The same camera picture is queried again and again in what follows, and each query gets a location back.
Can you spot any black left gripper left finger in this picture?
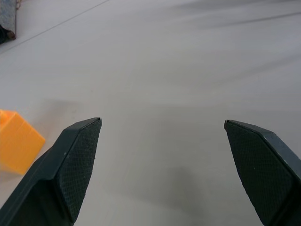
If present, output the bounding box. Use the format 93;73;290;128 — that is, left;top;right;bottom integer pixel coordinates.
0;117;103;226

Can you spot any yellow block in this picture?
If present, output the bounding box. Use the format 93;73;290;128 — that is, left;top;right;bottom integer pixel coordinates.
0;110;46;176

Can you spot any dark rounded object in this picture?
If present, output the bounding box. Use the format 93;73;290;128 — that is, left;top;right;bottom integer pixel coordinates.
0;24;16;45

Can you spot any grey textured panel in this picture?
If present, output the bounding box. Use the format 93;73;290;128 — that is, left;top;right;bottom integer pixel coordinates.
0;0;18;33

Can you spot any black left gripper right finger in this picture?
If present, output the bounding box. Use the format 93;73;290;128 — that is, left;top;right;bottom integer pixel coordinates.
223;119;301;226

